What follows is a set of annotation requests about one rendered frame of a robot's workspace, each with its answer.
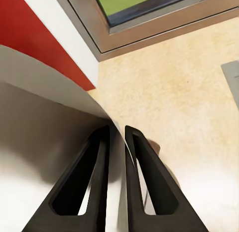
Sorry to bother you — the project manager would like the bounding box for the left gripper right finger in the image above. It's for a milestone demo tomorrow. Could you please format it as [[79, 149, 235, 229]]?
[[124, 125, 209, 232]]

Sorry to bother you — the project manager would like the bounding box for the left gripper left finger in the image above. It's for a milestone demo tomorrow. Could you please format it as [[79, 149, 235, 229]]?
[[21, 125, 110, 232]]

